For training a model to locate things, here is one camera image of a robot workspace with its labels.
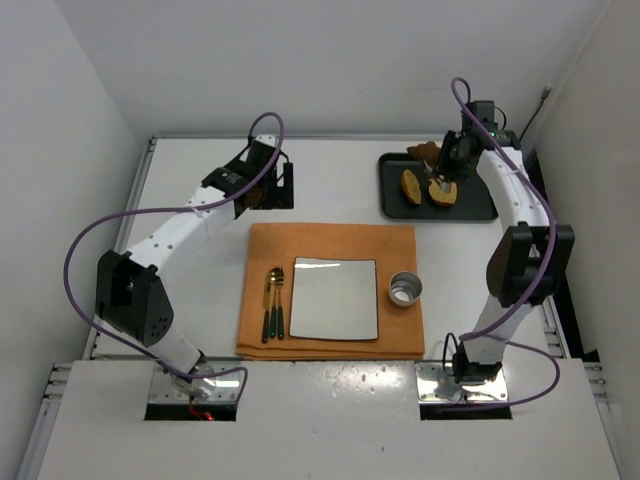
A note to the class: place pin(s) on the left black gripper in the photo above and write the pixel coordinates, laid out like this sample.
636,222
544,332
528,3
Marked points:
275,185

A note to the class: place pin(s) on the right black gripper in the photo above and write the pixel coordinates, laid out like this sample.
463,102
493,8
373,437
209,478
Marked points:
447,163

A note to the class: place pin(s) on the dark brown bread piece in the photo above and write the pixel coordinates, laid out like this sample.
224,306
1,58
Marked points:
427,153

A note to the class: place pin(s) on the metal serving tongs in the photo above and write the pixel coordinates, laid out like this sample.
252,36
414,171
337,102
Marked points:
441,182

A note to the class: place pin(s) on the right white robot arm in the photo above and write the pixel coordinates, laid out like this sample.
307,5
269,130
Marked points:
529,261

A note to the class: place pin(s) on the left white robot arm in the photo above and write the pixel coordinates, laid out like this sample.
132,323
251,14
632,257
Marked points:
131,290

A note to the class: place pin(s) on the bread slice middle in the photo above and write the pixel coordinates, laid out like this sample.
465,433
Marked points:
443,193

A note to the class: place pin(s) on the bread slice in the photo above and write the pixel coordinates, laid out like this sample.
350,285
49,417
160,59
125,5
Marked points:
443,193
411,187

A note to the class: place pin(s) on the bread slice left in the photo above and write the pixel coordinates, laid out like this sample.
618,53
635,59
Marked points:
411,187

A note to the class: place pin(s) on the black tray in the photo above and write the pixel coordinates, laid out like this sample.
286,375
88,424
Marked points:
473,203

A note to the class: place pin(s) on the white square plate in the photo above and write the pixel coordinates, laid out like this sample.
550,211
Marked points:
334,300

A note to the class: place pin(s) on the metal cup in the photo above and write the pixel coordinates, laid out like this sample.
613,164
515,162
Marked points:
405,289

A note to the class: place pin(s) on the orange cloth placemat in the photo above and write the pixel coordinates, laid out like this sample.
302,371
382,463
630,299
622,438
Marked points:
401,331

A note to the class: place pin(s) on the gold spoon green handle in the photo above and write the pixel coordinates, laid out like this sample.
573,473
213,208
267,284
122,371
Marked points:
272,326

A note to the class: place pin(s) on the gold fork green handle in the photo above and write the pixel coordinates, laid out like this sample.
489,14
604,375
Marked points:
280,305

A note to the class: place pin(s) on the gold knife green handle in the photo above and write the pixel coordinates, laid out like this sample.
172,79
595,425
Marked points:
266,308

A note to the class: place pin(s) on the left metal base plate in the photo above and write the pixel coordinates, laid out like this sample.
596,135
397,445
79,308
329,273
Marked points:
221,386

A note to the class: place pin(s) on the metal base plate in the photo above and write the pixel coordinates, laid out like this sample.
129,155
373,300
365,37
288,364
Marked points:
436,388
221,386

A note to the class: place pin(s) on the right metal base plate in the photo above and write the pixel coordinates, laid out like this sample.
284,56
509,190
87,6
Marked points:
436,388

